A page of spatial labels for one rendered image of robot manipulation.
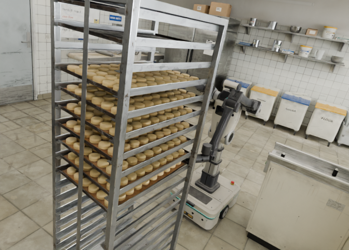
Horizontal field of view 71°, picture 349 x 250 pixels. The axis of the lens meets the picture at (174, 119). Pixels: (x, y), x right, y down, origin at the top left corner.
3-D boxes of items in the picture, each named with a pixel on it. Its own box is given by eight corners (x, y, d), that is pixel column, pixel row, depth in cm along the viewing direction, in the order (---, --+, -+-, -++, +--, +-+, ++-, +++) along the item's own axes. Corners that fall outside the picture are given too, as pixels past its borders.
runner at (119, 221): (184, 176, 159) (184, 172, 158) (187, 179, 158) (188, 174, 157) (101, 230, 110) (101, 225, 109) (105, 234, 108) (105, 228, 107)
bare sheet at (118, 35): (155, 35, 148) (155, 33, 147) (212, 49, 127) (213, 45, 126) (58, 25, 102) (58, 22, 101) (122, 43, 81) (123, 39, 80)
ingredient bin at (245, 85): (216, 110, 588) (224, 79, 561) (224, 105, 642) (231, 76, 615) (238, 117, 568) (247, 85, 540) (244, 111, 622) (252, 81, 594)
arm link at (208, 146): (216, 159, 167) (205, 153, 172) (219, 143, 163) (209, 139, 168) (207, 165, 158) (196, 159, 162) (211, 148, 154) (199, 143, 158)
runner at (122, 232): (181, 188, 163) (182, 184, 161) (184, 190, 161) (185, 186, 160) (99, 245, 113) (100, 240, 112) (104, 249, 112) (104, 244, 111)
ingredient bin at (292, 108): (270, 128, 536) (282, 94, 509) (275, 121, 589) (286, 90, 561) (296, 137, 513) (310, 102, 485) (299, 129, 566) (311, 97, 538)
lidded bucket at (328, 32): (333, 39, 496) (337, 28, 489) (333, 39, 476) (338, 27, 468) (319, 37, 506) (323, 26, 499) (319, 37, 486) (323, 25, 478)
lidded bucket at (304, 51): (309, 57, 524) (313, 47, 516) (309, 57, 503) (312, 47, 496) (296, 55, 534) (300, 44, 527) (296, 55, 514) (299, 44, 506)
